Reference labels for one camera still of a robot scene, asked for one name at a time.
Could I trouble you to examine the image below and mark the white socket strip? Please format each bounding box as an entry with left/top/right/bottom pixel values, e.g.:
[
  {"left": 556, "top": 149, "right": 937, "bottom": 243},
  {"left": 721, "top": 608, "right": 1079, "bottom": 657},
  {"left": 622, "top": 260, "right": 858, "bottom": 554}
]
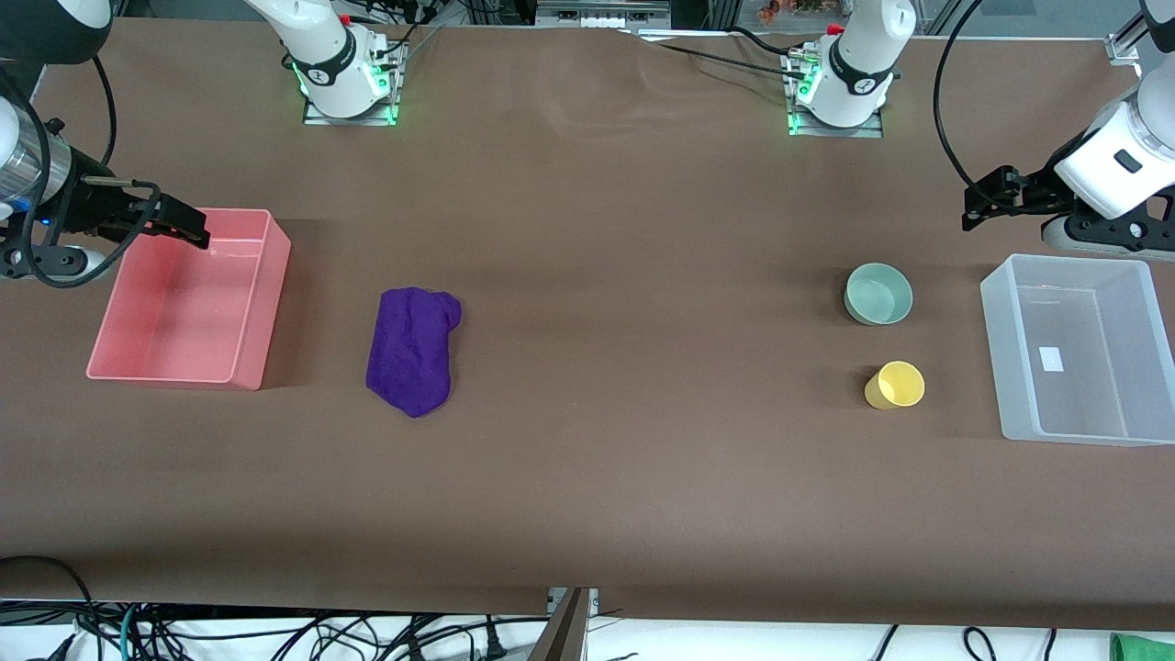
[{"left": 536, "top": 0, "right": 673, "bottom": 29}]

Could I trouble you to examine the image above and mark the long black base cable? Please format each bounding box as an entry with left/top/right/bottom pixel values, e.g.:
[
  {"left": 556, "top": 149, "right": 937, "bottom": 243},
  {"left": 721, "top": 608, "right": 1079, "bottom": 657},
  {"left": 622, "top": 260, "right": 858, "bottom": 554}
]
[{"left": 633, "top": 35, "right": 813, "bottom": 82}]

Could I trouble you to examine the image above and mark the purple cloth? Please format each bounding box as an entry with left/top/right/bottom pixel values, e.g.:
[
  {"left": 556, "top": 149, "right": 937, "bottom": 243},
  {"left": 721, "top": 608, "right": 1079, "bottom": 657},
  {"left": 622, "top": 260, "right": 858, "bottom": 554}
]
[{"left": 365, "top": 286, "right": 464, "bottom": 420}]

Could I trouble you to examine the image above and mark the aluminium frame post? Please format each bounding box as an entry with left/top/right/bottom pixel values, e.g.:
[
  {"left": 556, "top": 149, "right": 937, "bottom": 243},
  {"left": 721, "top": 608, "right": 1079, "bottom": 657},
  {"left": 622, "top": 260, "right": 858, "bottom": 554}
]
[{"left": 1105, "top": 7, "right": 1159, "bottom": 65}]

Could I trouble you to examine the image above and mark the dark table support beam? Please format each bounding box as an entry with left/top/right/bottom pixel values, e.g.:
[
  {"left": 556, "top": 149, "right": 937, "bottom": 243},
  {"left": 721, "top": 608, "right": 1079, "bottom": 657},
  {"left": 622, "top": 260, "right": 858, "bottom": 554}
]
[{"left": 527, "top": 588, "right": 590, "bottom": 661}]

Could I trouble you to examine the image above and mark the mint green bowl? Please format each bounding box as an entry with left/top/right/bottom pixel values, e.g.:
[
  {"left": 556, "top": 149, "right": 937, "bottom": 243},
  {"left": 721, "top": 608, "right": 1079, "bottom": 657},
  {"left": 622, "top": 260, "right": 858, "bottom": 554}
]
[{"left": 844, "top": 263, "right": 915, "bottom": 327}]

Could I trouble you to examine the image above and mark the clear plastic bin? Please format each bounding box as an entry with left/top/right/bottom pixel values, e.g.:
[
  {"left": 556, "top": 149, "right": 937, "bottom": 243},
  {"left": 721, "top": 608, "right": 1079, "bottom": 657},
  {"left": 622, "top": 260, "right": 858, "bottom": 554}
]
[{"left": 979, "top": 253, "right": 1175, "bottom": 448}]

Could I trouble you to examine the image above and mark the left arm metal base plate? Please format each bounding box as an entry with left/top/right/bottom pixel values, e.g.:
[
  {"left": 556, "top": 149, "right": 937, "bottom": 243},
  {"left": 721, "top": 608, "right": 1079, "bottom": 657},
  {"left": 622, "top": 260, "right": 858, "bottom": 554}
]
[{"left": 783, "top": 46, "right": 888, "bottom": 140}]

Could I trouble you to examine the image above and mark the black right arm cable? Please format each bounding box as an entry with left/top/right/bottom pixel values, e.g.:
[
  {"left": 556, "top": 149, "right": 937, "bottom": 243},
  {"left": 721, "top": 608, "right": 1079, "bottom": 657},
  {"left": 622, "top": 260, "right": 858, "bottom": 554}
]
[{"left": 17, "top": 53, "right": 164, "bottom": 289}]

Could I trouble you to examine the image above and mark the pink plastic bin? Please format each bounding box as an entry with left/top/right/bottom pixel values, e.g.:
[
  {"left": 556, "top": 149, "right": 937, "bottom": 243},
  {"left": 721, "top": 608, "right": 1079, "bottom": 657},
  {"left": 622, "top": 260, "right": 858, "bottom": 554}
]
[{"left": 86, "top": 208, "right": 293, "bottom": 393}]

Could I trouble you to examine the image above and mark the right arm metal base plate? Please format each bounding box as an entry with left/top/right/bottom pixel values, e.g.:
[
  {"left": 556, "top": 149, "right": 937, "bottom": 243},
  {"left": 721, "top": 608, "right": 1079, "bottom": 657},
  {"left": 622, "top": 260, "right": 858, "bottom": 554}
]
[{"left": 301, "top": 35, "right": 408, "bottom": 128}]

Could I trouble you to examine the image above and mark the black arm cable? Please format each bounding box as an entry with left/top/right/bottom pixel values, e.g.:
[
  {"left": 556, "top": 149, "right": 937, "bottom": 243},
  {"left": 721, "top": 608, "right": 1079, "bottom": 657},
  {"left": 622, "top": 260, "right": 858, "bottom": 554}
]
[
  {"left": 17, "top": 53, "right": 164, "bottom": 289},
  {"left": 933, "top": 0, "right": 1013, "bottom": 201}
]

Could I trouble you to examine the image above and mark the curved black base cable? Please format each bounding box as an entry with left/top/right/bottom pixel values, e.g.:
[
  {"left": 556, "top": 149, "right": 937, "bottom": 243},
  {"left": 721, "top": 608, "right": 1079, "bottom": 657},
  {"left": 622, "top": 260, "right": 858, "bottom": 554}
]
[{"left": 727, "top": 26, "right": 809, "bottom": 62}]

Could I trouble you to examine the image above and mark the yellow plastic cup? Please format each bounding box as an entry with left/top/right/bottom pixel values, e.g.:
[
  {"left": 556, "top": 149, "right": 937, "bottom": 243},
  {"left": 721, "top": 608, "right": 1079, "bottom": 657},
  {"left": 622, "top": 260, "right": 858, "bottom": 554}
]
[{"left": 864, "top": 361, "right": 926, "bottom": 410}]

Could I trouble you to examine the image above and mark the thick black floor cable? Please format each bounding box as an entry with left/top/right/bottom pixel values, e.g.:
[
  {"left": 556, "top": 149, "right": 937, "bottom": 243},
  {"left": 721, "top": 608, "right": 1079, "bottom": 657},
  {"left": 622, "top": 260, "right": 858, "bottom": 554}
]
[{"left": 0, "top": 555, "right": 96, "bottom": 636}]

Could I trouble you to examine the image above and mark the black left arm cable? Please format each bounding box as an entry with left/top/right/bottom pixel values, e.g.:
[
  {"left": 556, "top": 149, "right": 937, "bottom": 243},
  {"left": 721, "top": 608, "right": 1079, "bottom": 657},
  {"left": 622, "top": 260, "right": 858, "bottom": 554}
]
[{"left": 933, "top": 0, "right": 1013, "bottom": 201}]

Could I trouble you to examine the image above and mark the green cloth item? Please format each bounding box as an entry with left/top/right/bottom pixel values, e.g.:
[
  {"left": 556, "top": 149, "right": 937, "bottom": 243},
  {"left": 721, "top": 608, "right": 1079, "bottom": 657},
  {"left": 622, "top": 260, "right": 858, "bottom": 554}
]
[{"left": 1109, "top": 632, "right": 1175, "bottom": 661}]

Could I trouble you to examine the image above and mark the silver table bracket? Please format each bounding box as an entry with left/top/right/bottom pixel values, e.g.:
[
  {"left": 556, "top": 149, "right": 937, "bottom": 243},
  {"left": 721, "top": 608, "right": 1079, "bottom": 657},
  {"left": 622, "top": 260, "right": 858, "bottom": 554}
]
[{"left": 547, "top": 587, "right": 600, "bottom": 618}]

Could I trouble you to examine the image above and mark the orange decorative object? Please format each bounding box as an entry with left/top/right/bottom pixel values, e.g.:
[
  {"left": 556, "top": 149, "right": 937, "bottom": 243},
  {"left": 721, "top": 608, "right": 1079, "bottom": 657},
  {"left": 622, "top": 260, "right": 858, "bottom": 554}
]
[{"left": 756, "top": 0, "right": 832, "bottom": 26}]

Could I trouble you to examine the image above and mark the brown table cover sheet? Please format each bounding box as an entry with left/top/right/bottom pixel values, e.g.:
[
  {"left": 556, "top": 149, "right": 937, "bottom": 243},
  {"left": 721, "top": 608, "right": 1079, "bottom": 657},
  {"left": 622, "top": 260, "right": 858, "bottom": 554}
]
[{"left": 0, "top": 17, "right": 1175, "bottom": 633}]

